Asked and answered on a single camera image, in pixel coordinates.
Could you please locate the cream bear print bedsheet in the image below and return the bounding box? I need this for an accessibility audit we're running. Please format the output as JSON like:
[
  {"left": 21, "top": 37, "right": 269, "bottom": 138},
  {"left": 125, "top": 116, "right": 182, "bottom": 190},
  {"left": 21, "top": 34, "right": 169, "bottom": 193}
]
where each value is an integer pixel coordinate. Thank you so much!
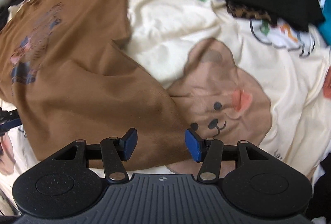
[{"left": 0, "top": 0, "right": 331, "bottom": 214}]

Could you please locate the leopard print cloth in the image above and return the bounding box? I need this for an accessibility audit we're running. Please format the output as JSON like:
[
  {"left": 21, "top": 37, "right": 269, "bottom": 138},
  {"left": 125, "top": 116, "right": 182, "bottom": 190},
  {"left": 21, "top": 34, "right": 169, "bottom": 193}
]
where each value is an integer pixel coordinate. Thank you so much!
[{"left": 226, "top": 1, "right": 278, "bottom": 26}]

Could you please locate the brown printed t-shirt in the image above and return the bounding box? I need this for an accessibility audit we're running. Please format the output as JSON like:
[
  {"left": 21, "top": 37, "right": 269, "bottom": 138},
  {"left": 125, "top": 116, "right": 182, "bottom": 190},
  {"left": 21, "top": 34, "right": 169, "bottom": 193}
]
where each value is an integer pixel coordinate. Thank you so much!
[{"left": 1, "top": 0, "right": 189, "bottom": 170}]

